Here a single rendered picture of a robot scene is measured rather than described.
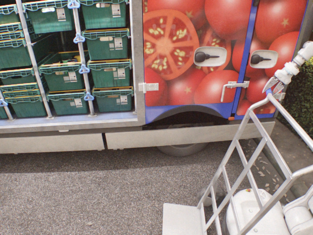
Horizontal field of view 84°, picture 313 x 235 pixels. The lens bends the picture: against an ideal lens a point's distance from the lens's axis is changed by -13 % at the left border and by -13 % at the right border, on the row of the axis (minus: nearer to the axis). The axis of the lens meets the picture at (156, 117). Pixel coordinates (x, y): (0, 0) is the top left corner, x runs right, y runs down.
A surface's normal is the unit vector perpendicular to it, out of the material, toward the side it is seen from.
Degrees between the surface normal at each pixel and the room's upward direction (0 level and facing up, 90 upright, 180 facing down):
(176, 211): 10
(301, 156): 7
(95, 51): 94
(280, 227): 24
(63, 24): 94
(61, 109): 91
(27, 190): 0
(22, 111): 92
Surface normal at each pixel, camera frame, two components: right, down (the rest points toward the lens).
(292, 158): -0.14, -0.83
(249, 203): -0.11, 0.29
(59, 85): 0.11, 0.60
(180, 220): 0.18, -0.82
